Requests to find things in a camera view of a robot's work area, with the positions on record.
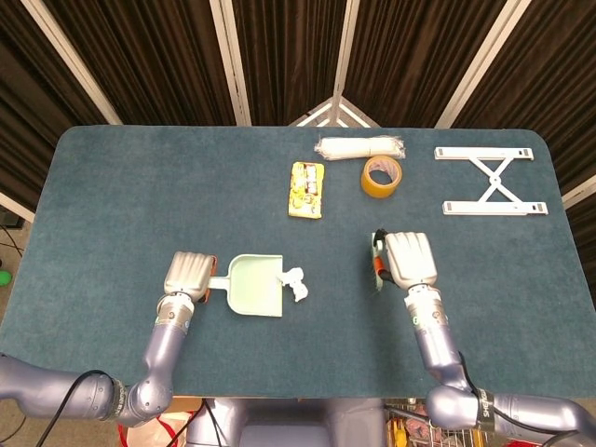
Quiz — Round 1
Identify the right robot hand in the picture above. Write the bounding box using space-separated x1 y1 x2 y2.
373 231 440 290

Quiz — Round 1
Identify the white plastic cups pack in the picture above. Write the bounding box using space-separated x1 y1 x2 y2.
315 134 408 163

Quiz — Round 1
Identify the white folding stand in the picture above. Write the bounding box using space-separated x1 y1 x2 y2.
433 145 550 218

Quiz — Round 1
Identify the white paper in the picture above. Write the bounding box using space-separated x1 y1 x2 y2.
278 266 310 304

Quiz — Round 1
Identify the blue felt table cover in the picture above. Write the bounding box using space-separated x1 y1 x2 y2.
0 125 596 400

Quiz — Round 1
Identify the yellow snack packet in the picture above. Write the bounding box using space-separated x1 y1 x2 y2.
287 160 326 221

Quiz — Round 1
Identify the red and white bag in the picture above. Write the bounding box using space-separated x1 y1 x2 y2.
115 411 193 447

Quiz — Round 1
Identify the white partition frame post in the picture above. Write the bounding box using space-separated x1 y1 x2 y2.
0 191 36 223
209 0 253 127
20 0 124 126
560 173 596 210
332 0 362 102
434 0 519 129

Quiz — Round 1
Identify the brown cardboard box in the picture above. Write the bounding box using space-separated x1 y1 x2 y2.
170 395 202 414

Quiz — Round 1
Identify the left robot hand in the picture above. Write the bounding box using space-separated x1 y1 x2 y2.
162 251 218 305

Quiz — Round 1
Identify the lilac robot torso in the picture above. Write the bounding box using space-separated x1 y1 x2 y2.
185 398 387 447

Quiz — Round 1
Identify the white triangular partition foot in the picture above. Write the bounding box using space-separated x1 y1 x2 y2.
288 96 381 129

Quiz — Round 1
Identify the metal wire basket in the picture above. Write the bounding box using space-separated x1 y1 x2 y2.
383 400 495 447

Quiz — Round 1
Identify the yellow packing tape roll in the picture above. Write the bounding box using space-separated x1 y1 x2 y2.
359 155 404 199

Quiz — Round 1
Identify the mint green plastic dustpan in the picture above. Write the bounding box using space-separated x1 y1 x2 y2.
206 252 286 319

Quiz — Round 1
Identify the dark brown curtain panel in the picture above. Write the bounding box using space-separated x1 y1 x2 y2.
345 0 508 129
43 0 237 127
0 0 109 211
232 0 349 127
454 0 596 243

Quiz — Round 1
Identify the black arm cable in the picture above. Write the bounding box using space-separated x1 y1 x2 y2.
38 369 118 447

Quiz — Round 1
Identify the mint green hand broom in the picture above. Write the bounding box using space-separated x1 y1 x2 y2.
369 230 388 294

